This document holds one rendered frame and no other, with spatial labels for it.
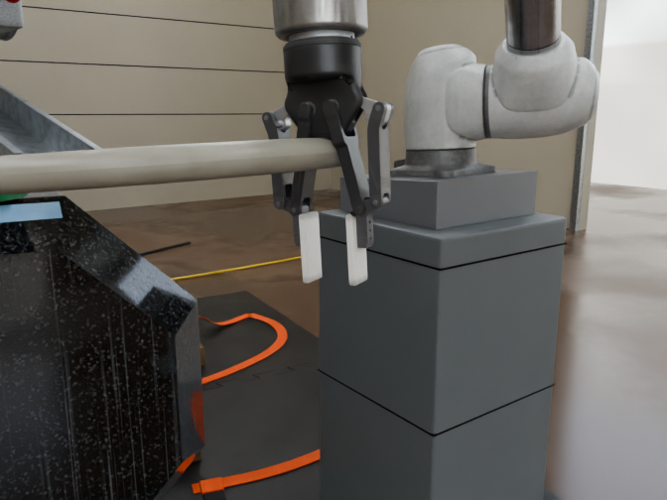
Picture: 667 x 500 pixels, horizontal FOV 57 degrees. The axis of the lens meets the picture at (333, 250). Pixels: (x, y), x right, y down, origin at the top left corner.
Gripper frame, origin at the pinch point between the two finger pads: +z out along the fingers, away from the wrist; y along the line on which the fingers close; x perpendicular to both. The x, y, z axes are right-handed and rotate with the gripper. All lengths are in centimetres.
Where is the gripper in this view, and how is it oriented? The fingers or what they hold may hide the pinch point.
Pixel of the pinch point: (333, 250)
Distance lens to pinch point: 62.2
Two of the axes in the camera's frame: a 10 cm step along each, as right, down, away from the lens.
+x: -4.5, 1.7, -8.8
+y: -8.9, -0.2, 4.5
